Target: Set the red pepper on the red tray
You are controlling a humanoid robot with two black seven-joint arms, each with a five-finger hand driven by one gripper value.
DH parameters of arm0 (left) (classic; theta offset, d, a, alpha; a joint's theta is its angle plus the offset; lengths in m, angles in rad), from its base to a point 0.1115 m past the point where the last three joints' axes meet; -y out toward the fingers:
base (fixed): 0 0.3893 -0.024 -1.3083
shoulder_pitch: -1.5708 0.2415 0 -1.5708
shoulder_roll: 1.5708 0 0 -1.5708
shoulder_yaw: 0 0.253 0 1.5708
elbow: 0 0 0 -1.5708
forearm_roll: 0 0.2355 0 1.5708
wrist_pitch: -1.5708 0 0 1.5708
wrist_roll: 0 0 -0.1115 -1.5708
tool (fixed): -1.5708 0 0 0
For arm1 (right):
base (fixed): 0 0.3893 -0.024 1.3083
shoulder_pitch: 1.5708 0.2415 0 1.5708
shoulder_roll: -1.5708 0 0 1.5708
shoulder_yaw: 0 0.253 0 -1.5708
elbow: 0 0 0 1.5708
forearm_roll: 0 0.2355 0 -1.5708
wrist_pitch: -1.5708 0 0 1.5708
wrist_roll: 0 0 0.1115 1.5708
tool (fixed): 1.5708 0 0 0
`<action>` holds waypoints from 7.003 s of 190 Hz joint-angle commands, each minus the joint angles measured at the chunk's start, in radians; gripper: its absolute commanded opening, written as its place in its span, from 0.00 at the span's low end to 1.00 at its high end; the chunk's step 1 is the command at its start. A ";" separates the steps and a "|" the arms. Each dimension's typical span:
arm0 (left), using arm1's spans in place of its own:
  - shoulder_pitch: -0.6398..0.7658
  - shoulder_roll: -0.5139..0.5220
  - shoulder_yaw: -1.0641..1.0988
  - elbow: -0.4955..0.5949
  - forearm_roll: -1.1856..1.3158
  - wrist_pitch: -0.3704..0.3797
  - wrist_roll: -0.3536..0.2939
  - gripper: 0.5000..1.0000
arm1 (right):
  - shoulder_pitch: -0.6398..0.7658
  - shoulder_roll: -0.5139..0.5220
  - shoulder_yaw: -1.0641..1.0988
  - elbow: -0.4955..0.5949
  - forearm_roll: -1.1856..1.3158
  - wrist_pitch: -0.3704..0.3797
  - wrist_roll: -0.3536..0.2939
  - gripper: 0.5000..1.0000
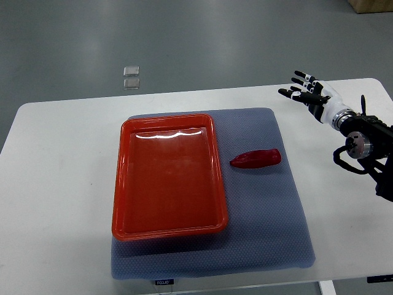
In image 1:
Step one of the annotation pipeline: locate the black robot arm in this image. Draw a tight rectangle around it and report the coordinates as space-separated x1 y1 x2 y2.
332 95 392 202

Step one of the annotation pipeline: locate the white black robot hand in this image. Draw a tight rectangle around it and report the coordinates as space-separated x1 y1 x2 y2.
278 71 354 129

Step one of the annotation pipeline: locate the blue-grey mesh mat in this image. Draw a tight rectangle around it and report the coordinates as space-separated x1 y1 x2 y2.
111 108 315 280

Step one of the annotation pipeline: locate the white table leg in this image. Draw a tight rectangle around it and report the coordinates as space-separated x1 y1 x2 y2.
318 280 337 295

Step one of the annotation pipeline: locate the dark table edge label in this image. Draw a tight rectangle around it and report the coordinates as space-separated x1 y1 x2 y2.
367 274 393 284

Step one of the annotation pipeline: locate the red pepper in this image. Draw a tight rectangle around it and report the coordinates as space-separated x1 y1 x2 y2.
230 149 282 169

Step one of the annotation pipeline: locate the metal floor plate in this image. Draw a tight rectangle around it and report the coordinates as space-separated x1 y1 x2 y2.
123 66 139 77
123 77 140 90

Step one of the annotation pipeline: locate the lower metal floor plate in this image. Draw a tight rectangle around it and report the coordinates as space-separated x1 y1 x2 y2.
123 77 140 90

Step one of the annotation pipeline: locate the dark mat label tag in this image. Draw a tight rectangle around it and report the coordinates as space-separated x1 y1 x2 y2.
155 278 174 286

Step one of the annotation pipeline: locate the cardboard box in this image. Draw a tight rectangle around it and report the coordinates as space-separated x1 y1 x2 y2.
348 0 392 14

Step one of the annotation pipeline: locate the red plastic tray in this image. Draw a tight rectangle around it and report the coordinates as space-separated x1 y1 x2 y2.
112 114 228 242

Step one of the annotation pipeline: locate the upper metal floor plate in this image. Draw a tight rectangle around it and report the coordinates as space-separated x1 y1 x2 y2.
123 66 139 77

